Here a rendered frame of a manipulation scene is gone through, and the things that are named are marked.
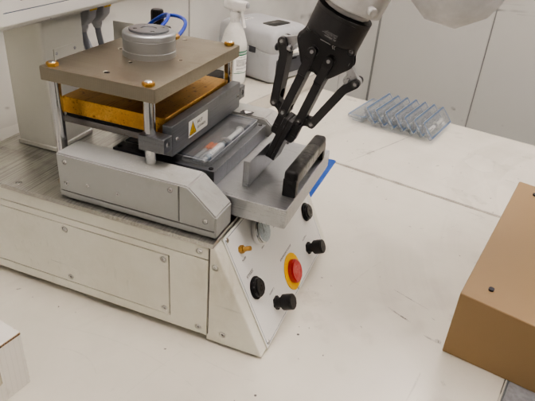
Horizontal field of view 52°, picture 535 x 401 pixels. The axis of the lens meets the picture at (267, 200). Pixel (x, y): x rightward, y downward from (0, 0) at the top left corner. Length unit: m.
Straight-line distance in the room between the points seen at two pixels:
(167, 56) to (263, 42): 0.94
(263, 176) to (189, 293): 0.20
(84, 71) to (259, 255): 0.36
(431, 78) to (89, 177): 2.63
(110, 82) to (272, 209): 0.27
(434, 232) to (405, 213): 0.08
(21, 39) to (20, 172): 0.20
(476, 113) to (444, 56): 0.35
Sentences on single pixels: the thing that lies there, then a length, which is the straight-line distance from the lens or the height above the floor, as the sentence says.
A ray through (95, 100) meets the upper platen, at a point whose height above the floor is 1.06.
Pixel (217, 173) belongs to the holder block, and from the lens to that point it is 0.78.
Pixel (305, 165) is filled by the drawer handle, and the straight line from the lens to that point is 0.78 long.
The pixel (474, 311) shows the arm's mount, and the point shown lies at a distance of 0.85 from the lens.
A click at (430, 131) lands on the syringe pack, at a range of 1.61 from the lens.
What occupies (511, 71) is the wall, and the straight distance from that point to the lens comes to 3.13.
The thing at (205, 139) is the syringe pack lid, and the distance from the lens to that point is 0.84.
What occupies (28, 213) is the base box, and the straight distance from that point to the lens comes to 0.91.
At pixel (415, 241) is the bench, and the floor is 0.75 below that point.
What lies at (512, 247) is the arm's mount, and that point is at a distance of 0.96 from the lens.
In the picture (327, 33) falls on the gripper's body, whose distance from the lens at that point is 0.71.
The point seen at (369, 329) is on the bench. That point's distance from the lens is 0.90.
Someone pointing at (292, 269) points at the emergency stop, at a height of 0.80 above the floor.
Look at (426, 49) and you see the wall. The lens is 3.21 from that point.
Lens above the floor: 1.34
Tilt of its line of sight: 30 degrees down
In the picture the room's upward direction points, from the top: 5 degrees clockwise
